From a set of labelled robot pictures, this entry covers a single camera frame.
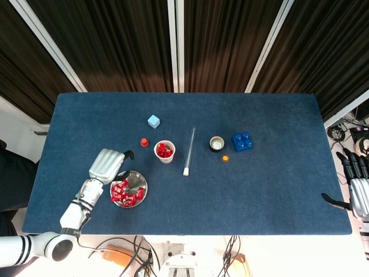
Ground black chair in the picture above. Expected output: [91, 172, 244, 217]
[0, 139, 40, 213]

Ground orange electronic device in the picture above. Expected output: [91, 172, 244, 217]
[103, 244, 134, 268]

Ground pale yellow box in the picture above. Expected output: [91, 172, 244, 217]
[232, 253, 252, 277]

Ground black round container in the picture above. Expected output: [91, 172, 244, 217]
[209, 136, 226, 153]

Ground white headphones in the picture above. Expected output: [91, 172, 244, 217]
[353, 137, 369, 158]

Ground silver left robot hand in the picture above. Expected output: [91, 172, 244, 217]
[88, 148, 135, 185]

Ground black cable bundle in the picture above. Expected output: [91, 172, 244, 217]
[221, 235, 242, 277]
[133, 235, 162, 277]

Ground blue felt table cloth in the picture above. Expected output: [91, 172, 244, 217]
[22, 92, 353, 236]

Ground glass test tube white stopper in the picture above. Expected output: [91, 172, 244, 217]
[182, 128, 197, 177]

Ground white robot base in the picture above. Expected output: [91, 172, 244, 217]
[157, 241, 200, 277]

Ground blue building brick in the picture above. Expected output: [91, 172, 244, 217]
[231, 131, 255, 153]

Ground black cable tangle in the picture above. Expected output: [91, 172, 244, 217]
[327, 111, 369, 151]

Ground white frame post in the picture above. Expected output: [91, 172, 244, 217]
[167, 0, 179, 93]
[244, 0, 295, 93]
[9, 0, 88, 93]
[322, 88, 369, 130]
[175, 0, 186, 93]

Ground dark brown pleated curtain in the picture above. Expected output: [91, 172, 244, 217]
[26, 0, 174, 93]
[0, 0, 79, 125]
[253, 0, 369, 122]
[183, 0, 287, 93]

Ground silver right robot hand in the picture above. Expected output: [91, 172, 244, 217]
[321, 151, 369, 220]

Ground black electronics box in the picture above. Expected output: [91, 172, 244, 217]
[349, 126, 369, 140]

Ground thin black cable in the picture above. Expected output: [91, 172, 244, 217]
[77, 237, 136, 260]

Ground white paper cup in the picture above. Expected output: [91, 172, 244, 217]
[153, 140, 176, 164]

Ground light blue cube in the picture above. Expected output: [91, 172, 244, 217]
[147, 114, 161, 129]

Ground round metal plate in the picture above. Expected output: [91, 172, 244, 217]
[111, 170, 148, 208]

